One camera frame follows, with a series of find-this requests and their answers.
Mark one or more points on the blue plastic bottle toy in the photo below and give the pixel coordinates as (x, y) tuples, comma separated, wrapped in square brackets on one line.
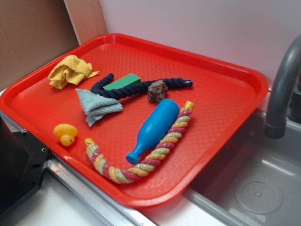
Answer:
[(154, 129)]

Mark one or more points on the grey sink basin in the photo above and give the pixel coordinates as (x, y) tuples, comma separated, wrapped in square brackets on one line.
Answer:
[(253, 180)]

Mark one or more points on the light blue cloth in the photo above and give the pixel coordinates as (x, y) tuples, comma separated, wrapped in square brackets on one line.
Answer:
[(95, 106)]

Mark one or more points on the yellow cloth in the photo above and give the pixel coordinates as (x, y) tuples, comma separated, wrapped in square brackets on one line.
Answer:
[(71, 70)]

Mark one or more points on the yellow rubber duck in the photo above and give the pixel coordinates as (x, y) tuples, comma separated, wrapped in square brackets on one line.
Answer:
[(66, 133)]

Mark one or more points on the brown rock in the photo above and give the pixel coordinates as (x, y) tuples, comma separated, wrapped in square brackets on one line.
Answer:
[(157, 91)]

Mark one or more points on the red plastic tray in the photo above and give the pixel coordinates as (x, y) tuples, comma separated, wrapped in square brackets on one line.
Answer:
[(224, 95)]

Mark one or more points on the brown cardboard panel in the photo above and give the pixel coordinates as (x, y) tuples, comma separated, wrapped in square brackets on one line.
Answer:
[(35, 32)]

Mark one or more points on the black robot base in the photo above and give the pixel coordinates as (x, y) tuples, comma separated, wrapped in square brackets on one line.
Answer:
[(23, 159)]

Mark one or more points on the green block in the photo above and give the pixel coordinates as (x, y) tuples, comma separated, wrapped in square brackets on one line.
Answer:
[(123, 82)]

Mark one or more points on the grey faucet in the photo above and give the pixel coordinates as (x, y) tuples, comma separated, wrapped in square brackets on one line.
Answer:
[(285, 98)]

